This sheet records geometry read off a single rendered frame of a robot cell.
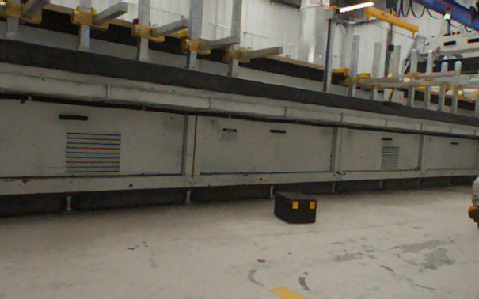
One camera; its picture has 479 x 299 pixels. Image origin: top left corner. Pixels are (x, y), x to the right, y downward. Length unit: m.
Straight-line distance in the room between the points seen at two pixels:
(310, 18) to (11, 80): 6.06
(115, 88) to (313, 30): 5.69
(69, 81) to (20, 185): 0.49
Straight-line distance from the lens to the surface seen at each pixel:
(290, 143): 2.72
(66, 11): 1.93
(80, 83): 1.76
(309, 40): 7.18
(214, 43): 1.87
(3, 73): 1.70
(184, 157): 2.21
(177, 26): 1.65
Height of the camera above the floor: 0.44
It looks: 3 degrees down
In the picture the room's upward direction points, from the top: 4 degrees clockwise
